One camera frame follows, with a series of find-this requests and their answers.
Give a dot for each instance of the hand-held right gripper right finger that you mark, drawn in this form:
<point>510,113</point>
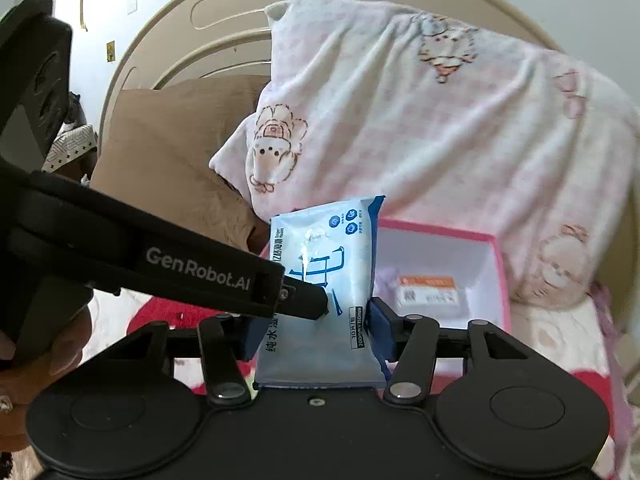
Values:
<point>382,327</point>

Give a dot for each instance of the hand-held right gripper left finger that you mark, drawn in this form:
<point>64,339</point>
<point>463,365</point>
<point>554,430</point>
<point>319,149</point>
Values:
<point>252,337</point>

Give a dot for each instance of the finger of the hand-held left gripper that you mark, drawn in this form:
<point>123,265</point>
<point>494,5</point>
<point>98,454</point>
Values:
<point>307,300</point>

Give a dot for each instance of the purple plush toy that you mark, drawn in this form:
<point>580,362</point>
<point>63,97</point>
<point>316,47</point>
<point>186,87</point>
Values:
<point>386,285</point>

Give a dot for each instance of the clear box with orange label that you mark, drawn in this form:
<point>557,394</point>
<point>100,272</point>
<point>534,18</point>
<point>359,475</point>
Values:
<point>430,295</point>

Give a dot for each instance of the blue wet wipes pack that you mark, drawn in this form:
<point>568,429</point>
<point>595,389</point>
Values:
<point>325,240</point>

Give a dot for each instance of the pink cardboard box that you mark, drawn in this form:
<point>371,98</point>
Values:
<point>450,255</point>

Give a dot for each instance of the person's left hand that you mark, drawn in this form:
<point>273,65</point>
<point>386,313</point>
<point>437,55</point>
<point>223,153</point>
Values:
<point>55,355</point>

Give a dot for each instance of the patterned cloth bag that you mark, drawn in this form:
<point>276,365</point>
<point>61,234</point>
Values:
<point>70,145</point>

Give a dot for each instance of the brown pillow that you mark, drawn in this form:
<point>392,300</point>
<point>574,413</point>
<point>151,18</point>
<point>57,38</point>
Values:
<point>165,135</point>

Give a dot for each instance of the bear printed blanket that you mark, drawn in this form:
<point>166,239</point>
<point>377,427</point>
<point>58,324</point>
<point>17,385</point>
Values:
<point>550,340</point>

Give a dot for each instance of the pink printed pillow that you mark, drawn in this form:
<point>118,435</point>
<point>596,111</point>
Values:
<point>400,135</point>

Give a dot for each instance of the beige headboard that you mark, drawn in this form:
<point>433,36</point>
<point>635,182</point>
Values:
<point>165,45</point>

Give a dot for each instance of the yellow wall sticker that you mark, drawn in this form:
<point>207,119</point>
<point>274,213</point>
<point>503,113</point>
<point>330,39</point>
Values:
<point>110,51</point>

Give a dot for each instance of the white wall switch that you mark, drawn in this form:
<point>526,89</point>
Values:
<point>131,2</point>

